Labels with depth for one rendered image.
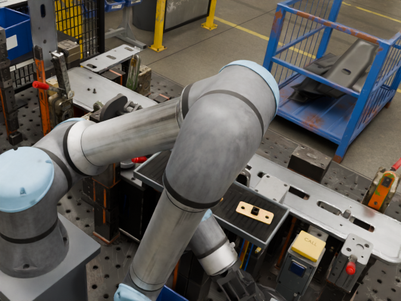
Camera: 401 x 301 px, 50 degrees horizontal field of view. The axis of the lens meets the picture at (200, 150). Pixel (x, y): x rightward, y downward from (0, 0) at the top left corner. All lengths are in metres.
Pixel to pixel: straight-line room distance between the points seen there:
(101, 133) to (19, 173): 0.16
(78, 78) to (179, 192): 1.23
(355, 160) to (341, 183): 1.45
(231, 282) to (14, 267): 0.43
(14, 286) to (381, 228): 0.98
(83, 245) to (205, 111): 0.51
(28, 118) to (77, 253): 1.20
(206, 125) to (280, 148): 1.48
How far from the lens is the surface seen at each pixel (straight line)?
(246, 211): 1.01
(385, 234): 1.36
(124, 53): 1.98
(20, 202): 0.82
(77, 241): 1.00
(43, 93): 1.63
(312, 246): 0.99
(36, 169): 0.83
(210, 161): 0.57
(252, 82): 0.66
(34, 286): 0.94
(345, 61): 3.63
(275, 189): 1.17
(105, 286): 1.41
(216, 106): 0.58
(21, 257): 0.93
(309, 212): 1.31
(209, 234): 0.86
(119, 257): 1.47
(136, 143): 0.77
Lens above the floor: 1.87
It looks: 38 degrees down
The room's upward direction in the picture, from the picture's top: 9 degrees clockwise
